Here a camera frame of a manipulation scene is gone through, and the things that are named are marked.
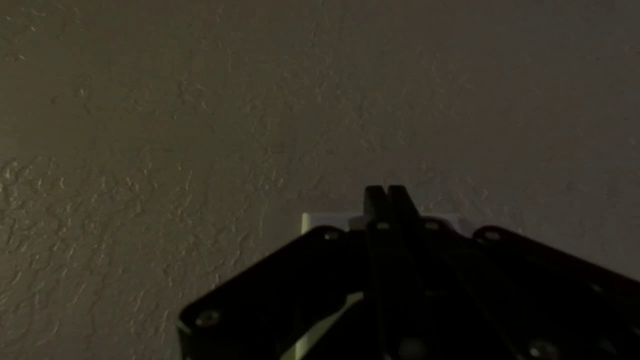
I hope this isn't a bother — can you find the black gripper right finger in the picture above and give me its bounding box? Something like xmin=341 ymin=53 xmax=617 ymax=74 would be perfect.
xmin=385 ymin=184 xmax=640 ymax=360

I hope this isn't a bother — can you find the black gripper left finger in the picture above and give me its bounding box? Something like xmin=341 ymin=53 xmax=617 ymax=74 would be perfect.
xmin=173 ymin=184 xmax=391 ymax=360

